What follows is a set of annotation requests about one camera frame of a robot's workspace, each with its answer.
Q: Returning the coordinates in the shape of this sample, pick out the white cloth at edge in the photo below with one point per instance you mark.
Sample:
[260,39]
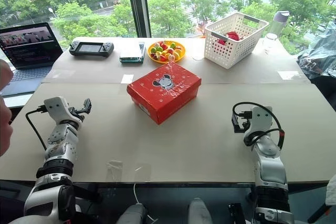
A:
[331,190]

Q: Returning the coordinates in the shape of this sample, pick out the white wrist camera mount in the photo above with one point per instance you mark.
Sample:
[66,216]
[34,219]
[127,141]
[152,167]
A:
[59,108]
[260,120]

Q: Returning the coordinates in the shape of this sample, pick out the yellow plate of toy fruit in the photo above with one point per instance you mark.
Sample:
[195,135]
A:
[166,51]

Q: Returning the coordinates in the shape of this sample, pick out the white plastic lattice basket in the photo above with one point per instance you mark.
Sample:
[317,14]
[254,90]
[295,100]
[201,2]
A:
[231,45]

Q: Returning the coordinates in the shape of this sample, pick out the clear bottle with purple lid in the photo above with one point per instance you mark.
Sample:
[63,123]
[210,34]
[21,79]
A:
[277,27]

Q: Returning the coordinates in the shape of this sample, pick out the silver crinkled foil bag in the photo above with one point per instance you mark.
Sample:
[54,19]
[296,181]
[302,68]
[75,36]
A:
[319,51]

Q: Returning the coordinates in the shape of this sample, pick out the black handheld game console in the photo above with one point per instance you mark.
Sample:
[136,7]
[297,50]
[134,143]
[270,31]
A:
[91,48]

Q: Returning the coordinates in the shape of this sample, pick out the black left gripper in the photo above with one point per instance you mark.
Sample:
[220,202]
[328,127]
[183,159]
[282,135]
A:
[76,113]

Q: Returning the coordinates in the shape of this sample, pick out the dark window frame post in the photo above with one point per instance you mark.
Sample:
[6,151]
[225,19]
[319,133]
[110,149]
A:
[138,3]

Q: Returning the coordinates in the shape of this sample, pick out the clear tape patch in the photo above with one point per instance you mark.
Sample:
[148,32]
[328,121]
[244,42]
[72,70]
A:
[114,170]
[143,169]

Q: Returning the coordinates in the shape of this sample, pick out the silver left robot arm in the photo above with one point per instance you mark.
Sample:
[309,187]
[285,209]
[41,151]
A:
[61,145]

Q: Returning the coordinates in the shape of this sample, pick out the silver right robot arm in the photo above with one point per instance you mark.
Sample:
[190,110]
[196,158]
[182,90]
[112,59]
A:
[270,171]

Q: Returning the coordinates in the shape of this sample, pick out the bystander's blurred skin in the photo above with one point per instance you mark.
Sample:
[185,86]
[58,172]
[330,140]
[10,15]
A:
[4,127]

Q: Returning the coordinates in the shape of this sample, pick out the grey rounded shape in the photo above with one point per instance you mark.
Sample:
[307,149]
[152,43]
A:
[134,214]
[199,212]

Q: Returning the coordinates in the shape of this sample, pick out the white paper label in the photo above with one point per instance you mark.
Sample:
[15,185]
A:
[127,78]
[288,75]

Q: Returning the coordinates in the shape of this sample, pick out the dark open laptop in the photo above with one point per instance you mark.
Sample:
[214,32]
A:
[27,51]

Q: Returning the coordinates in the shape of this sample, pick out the red cardboard box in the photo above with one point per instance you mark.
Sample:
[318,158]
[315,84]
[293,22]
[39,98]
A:
[164,90]

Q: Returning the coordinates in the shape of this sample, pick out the black chair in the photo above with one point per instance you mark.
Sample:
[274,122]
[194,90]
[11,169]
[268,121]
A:
[324,90]

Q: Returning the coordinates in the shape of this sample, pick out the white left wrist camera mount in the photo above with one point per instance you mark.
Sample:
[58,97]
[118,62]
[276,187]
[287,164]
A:
[59,108]

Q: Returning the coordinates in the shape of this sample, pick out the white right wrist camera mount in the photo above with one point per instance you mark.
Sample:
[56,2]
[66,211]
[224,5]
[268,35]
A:
[260,120]

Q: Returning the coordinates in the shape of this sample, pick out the red cloth item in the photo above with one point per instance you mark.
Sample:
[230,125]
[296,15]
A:
[231,36]

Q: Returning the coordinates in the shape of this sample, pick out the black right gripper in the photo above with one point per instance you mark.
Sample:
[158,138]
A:
[246,120]

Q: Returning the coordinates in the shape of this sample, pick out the black bracket under table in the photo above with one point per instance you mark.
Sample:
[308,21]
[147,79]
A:
[235,213]

